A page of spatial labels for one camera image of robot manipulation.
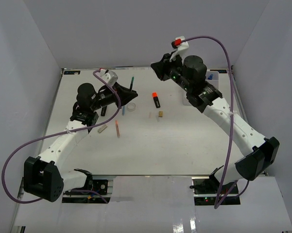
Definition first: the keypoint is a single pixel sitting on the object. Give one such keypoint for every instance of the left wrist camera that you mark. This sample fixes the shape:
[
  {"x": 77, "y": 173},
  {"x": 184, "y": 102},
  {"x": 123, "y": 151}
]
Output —
[{"x": 108, "y": 76}]

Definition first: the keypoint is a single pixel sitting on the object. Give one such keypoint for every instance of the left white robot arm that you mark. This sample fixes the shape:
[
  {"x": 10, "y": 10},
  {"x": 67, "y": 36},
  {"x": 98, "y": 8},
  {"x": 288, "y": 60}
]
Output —
[{"x": 42, "y": 175}]

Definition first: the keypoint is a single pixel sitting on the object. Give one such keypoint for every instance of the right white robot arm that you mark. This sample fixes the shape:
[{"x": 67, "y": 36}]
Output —
[{"x": 258, "y": 151}]

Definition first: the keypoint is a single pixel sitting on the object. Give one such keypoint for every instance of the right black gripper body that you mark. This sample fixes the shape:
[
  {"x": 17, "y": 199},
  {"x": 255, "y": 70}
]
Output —
[{"x": 174, "y": 70}]

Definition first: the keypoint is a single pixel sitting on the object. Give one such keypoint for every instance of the orange black highlighter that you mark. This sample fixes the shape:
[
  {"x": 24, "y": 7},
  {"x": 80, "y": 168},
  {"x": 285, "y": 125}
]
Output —
[{"x": 156, "y": 99}]

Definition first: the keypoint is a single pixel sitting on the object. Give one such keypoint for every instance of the orange pen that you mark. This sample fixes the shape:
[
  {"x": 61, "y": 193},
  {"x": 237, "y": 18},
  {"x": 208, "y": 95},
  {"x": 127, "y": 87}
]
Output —
[{"x": 117, "y": 129}]

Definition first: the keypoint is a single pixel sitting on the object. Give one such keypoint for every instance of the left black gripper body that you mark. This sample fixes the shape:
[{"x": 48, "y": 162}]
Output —
[{"x": 105, "y": 98}]

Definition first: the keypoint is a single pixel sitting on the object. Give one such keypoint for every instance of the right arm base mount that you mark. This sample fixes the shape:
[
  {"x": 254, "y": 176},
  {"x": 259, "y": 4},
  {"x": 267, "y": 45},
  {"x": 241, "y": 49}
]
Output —
[{"x": 205, "y": 194}]

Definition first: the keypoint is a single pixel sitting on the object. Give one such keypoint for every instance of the green pen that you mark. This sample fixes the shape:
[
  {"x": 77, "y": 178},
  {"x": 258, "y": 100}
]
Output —
[{"x": 131, "y": 83}]

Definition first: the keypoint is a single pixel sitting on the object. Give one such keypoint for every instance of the clear tape roll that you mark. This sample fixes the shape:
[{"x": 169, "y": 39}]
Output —
[{"x": 131, "y": 106}]

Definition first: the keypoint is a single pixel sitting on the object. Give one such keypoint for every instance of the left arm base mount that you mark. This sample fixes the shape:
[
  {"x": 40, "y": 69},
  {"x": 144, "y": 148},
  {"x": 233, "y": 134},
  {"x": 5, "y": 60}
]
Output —
[{"x": 98, "y": 192}]

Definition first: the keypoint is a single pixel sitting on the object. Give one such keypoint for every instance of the white compartment organizer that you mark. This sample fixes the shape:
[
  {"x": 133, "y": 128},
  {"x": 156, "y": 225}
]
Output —
[{"x": 214, "y": 82}]

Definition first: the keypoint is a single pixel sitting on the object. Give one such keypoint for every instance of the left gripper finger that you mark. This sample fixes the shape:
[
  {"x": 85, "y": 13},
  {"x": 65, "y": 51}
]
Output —
[
  {"x": 103, "y": 111},
  {"x": 125, "y": 94}
]

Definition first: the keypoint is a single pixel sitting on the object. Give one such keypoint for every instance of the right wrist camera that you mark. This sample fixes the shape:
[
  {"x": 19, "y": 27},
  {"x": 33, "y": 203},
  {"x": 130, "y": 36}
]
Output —
[{"x": 179, "y": 47}]

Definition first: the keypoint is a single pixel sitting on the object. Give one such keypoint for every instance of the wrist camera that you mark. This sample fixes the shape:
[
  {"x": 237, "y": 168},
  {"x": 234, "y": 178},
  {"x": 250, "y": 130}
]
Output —
[
  {"x": 108, "y": 76},
  {"x": 179, "y": 47}
]

